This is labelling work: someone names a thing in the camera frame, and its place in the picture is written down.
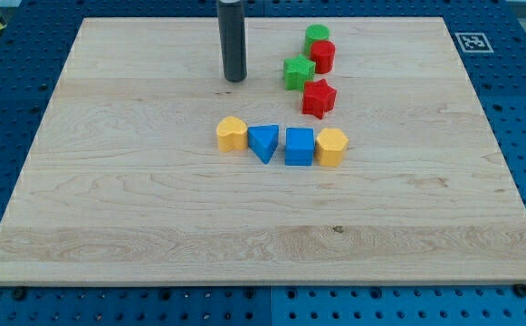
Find red cylinder block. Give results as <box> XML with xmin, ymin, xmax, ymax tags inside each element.
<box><xmin>310</xmin><ymin>40</ymin><xmax>336</xmax><ymax>74</ymax></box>

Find green cylinder block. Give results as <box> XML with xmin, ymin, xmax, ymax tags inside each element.
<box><xmin>303</xmin><ymin>24</ymin><xmax>330</xmax><ymax>56</ymax></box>

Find black bolt front right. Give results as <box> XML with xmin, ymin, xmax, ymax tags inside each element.
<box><xmin>512</xmin><ymin>283</ymin><xmax>526</xmax><ymax>298</ymax></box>

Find green star block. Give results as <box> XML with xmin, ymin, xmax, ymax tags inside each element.
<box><xmin>283</xmin><ymin>54</ymin><xmax>316</xmax><ymax>91</ymax></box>

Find light wooden board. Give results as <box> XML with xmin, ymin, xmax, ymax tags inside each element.
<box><xmin>0</xmin><ymin>17</ymin><xmax>526</xmax><ymax>287</ymax></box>

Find blue triangle block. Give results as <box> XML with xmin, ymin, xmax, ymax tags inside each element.
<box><xmin>247</xmin><ymin>124</ymin><xmax>279</xmax><ymax>164</ymax></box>

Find black bolt front left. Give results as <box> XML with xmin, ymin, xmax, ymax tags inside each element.
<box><xmin>11</xmin><ymin>287</ymin><xmax>27</xmax><ymax>302</ymax></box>

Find black bolt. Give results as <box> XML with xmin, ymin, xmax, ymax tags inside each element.
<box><xmin>512</xmin><ymin>283</ymin><xmax>526</xmax><ymax>298</ymax></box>
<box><xmin>11</xmin><ymin>287</ymin><xmax>27</xmax><ymax>302</ymax></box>

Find red star block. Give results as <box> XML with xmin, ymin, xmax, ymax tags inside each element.
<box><xmin>301</xmin><ymin>79</ymin><xmax>337</xmax><ymax>120</ymax></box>

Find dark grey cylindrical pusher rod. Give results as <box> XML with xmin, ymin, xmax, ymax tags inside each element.
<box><xmin>216</xmin><ymin>0</ymin><xmax>247</xmax><ymax>82</ymax></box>

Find yellow heart block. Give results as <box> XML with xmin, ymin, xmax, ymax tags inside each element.
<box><xmin>215</xmin><ymin>116</ymin><xmax>248</xmax><ymax>152</ymax></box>

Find blue cube block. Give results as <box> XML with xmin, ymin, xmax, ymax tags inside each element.
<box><xmin>285</xmin><ymin>127</ymin><xmax>315</xmax><ymax>166</ymax></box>

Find yellow hexagon block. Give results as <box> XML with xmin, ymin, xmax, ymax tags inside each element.
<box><xmin>314</xmin><ymin>128</ymin><xmax>349</xmax><ymax>167</ymax></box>

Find white fiducial marker tag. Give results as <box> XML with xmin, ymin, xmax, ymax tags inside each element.
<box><xmin>455</xmin><ymin>32</ymin><xmax>493</xmax><ymax>53</ymax></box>

